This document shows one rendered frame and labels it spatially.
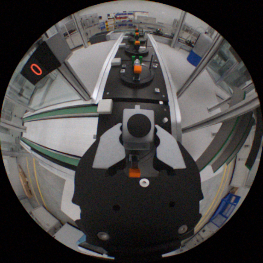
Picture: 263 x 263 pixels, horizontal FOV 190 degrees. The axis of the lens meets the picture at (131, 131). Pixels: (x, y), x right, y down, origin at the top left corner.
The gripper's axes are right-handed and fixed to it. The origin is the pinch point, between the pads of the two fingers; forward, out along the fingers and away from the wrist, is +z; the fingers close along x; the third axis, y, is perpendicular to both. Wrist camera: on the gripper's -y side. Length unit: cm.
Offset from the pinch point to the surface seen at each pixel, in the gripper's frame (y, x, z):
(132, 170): 7.7, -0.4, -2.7
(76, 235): 262, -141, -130
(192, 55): -49, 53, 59
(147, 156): 11.5, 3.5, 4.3
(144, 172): 16.8, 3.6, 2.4
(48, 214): 298, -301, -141
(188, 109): 2.6, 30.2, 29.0
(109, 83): -6.3, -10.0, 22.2
